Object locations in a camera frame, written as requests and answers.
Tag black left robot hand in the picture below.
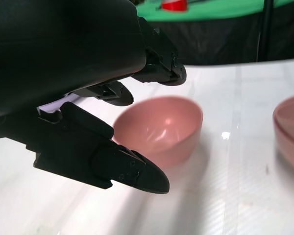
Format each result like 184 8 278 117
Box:
0 0 188 195

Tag red cup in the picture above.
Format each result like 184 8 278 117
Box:
161 0 188 12

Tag black backdrop curtain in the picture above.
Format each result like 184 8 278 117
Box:
147 9 294 67

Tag green cloth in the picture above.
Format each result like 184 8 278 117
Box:
134 0 294 24

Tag black stand pole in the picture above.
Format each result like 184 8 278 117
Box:
256 0 276 63

